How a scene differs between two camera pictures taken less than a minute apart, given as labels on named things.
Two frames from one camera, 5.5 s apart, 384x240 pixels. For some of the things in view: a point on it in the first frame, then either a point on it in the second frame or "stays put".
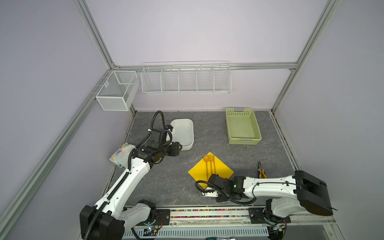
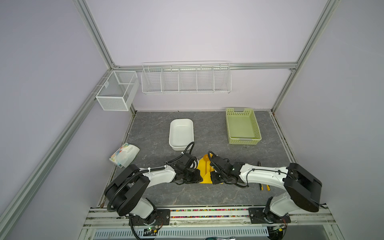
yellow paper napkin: (203, 184) -> (207, 177)
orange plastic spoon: (206, 158) stays put
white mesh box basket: (118, 90) stays put
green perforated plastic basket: (242, 127) stays put
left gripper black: (175, 149) -> (196, 179)
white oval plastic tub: (182, 132) stays put
